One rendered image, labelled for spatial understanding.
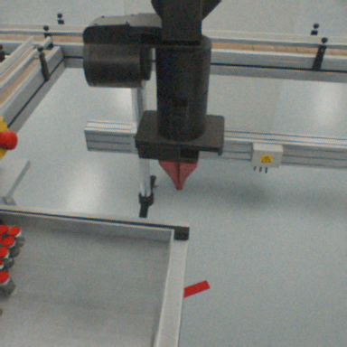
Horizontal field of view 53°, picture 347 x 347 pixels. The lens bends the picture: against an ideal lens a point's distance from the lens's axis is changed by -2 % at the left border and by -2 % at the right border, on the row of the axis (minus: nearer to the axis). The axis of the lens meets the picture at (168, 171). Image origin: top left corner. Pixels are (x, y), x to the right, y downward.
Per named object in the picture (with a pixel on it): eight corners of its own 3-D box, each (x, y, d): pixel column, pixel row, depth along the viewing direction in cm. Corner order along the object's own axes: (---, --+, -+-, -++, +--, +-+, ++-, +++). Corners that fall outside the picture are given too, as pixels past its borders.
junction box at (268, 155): (249, 166, 146) (253, 149, 140) (249, 158, 150) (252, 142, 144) (278, 168, 145) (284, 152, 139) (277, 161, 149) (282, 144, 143)
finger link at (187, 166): (149, 167, 51) (146, 113, 45) (198, 172, 50) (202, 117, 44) (140, 201, 46) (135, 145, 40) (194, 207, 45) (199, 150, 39)
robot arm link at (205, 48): (212, 43, 31) (212, 22, 36) (137, 41, 32) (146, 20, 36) (207, 108, 36) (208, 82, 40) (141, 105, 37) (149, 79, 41)
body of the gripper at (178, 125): (145, 121, 46) (142, 69, 41) (223, 127, 45) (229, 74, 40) (134, 153, 41) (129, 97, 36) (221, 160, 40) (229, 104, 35)
